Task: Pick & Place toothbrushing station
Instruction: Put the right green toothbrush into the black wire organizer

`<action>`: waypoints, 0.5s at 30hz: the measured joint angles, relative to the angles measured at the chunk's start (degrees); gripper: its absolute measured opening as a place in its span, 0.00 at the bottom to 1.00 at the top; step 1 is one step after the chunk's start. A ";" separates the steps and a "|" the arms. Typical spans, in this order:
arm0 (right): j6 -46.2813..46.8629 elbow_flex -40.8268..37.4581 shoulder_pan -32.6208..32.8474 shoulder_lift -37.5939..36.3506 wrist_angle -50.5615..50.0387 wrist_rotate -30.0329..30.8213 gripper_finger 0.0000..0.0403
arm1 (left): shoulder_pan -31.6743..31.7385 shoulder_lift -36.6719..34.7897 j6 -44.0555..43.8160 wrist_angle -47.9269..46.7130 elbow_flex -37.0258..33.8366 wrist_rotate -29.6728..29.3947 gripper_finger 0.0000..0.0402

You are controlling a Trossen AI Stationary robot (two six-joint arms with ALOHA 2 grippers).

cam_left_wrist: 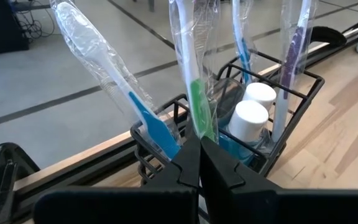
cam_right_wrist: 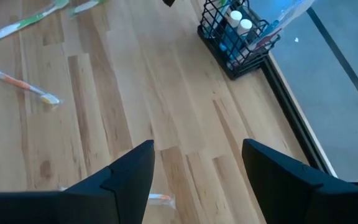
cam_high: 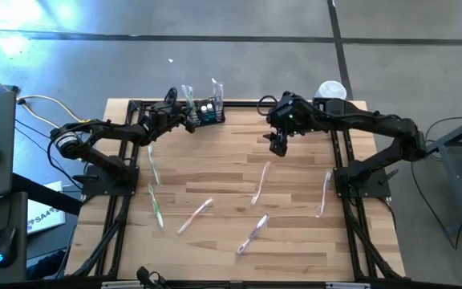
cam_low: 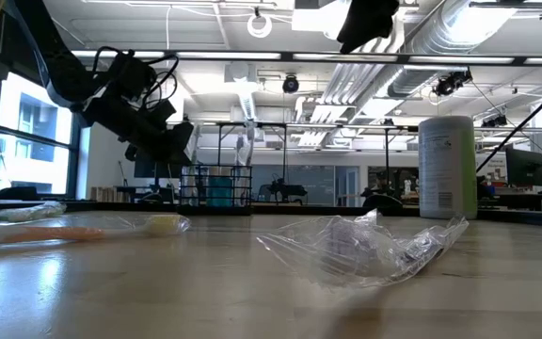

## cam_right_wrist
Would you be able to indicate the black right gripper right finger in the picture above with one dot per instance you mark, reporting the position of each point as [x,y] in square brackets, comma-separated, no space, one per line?
[291,199]

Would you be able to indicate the orange toothbrush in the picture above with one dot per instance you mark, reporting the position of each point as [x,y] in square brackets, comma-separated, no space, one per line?
[17,83]

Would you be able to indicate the green toothbrush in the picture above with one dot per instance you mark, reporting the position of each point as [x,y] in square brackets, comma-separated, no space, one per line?
[26,21]
[225,3]
[85,7]

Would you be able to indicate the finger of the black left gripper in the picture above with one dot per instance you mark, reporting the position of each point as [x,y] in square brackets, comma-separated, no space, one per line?
[169,2]

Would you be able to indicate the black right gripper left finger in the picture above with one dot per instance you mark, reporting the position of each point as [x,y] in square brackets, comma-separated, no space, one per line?
[104,202]

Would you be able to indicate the blue mouthwash bottle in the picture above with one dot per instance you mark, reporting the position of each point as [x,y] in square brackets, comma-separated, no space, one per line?
[246,25]
[235,17]

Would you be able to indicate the black aluminium table frame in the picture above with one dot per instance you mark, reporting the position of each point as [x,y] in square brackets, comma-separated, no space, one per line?
[292,109]

